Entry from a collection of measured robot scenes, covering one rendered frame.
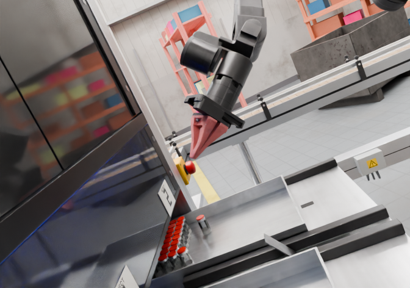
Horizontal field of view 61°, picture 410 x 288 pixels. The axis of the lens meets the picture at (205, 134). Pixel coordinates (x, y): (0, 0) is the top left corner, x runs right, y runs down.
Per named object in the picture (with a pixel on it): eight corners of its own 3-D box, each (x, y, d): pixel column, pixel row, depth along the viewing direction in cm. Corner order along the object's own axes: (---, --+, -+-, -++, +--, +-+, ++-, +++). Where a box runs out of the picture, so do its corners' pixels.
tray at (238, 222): (151, 297, 70) (144, 283, 70) (170, 232, 95) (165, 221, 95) (311, 238, 65) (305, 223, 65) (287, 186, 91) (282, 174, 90)
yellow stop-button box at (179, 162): (167, 193, 102) (156, 172, 101) (171, 184, 109) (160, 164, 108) (190, 183, 101) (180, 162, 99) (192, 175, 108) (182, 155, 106)
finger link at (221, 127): (162, 144, 62) (185, 99, 64) (194, 162, 65) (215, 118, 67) (177, 147, 56) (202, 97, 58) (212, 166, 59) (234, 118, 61)
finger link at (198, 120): (174, 151, 63) (195, 105, 65) (204, 167, 66) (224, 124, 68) (190, 154, 57) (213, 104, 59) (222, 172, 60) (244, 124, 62)
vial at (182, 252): (185, 272, 73) (176, 254, 72) (186, 266, 75) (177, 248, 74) (194, 268, 73) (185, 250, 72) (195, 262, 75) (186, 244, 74)
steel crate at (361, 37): (309, 115, 471) (286, 55, 454) (356, 81, 532) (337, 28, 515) (380, 105, 386) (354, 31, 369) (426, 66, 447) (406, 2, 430)
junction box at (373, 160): (363, 176, 165) (357, 160, 164) (359, 172, 170) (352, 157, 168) (387, 167, 164) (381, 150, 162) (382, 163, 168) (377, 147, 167)
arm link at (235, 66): (257, 55, 62) (252, 67, 68) (221, 39, 63) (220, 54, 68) (241, 88, 61) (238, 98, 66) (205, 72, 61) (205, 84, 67)
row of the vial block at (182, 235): (176, 276, 73) (166, 258, 73) (184, 232, 91) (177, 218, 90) (185, 272, 73) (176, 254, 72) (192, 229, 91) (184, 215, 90)
